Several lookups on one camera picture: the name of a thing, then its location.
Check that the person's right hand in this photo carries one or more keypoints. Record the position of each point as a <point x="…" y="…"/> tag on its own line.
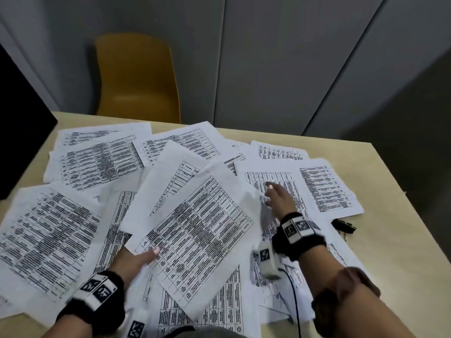
<point x="282" y="202"/>

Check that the person's left hand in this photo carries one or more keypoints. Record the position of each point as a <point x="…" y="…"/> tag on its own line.
<point x="132" y="264"/>

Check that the black binder clip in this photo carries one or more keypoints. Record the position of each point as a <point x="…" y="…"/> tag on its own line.
<point x="343" y="225"/>

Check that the white paper sheet with table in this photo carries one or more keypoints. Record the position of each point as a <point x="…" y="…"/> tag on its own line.
<point x="197" y="235"/>

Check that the stack of printed paper sheets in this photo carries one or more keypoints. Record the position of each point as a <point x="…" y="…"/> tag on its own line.
<point x="45" y="235"/>

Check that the person's right forearm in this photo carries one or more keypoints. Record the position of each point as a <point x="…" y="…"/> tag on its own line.
<point x="373" y="320"/>

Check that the person's grey clothing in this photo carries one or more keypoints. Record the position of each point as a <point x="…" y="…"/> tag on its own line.
<point x="208" y="333"/>

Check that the black left wristband with markers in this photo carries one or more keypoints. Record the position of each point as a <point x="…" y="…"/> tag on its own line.
<point x="91" y="292"/>

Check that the brown scrunchie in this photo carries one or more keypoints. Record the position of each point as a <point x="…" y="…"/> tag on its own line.
<point x="338" y="285"/>

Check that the black computer tower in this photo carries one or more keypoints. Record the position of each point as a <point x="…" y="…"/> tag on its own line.
<point x="21" y="130"/>

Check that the yellow plastic chair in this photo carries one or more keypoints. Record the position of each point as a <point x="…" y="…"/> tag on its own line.
<point x="137" y="80"/>

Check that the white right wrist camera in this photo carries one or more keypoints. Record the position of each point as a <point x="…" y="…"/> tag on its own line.
<point x="267" y="258"/>

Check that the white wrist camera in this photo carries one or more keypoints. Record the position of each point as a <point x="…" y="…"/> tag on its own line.
<point x="135" y="329"/>
<point x="267" y="258"/>

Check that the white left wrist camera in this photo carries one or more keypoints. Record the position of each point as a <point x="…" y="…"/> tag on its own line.
<point x="135" y="329"/>

